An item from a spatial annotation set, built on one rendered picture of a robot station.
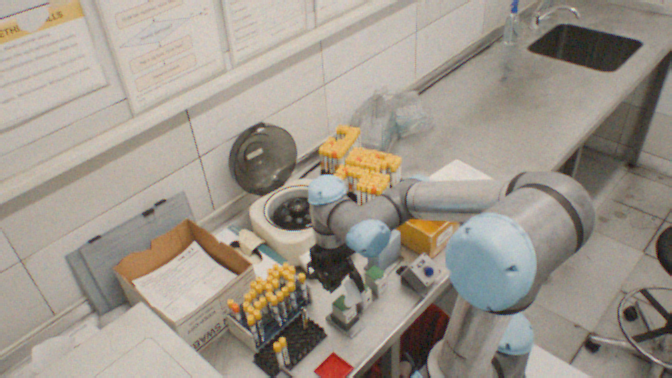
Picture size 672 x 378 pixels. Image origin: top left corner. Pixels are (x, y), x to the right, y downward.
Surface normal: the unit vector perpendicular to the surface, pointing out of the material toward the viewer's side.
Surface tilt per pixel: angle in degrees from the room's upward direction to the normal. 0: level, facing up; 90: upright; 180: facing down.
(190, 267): 2
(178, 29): 93
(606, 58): 90
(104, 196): 90
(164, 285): 1
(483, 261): 85
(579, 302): 0
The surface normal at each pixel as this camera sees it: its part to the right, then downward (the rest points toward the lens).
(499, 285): -0.77, 0.35
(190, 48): 0.73, 0.43
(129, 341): -0.06, -0.77
